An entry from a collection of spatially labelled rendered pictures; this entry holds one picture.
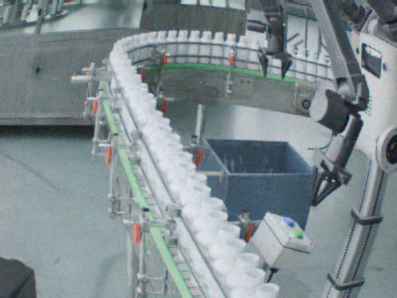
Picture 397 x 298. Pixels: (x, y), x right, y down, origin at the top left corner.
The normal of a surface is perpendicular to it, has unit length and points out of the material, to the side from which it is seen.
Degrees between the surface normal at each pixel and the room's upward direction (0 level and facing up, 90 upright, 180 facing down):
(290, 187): 90
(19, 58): 90
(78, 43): 90
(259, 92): 90
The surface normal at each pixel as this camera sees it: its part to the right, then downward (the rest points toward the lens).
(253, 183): 0.23, 0.34
